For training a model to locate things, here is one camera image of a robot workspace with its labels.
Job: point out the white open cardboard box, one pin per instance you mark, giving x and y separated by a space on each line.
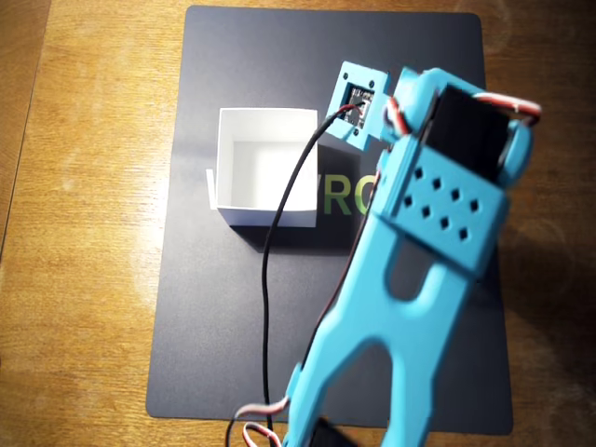
261 172

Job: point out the black desk mat with logo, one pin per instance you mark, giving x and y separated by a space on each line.
223 302

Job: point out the teal wrist camera module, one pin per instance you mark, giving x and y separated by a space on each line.
337 118

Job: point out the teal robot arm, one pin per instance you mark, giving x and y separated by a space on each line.
419 326

